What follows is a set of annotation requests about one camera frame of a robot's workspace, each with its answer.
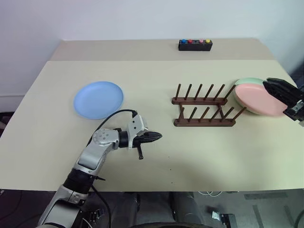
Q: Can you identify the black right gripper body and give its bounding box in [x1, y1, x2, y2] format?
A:
[282, 94, 304, 123]

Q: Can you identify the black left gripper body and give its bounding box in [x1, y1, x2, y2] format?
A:
[132, 135, 146, 160]

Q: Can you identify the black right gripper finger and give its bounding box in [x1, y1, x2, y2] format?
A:
[266, 77, 298, 91]
[262, 81, 301, 110]

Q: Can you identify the pink plate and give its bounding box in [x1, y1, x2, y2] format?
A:
[235, 83, 289, 117]

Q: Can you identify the green plate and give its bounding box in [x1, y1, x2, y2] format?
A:
[234, 77, 265, 116]

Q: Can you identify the blue plate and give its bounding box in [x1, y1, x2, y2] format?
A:
[73, 81, 125, 120]

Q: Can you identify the brown wooden dish rack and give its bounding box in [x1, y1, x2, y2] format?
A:
[171, 83, 247, 128]

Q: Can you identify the dark rounded shape under table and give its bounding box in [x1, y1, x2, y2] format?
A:
[108, 191, 141, 228]
[169, 191, 203, 226]

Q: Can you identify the black button box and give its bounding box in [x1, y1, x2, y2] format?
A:
[178, 38, 213, 52]

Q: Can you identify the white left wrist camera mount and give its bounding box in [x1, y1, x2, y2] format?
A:
[127, 114, 150, 150]

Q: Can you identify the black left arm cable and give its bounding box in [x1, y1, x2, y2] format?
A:
[85, 109, 139, 228]

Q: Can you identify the white cable under table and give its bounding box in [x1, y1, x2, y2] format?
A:
[198, 190, 224, 198]

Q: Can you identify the metal bracket on floor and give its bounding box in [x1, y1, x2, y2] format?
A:
[210, 209, 236, 226]

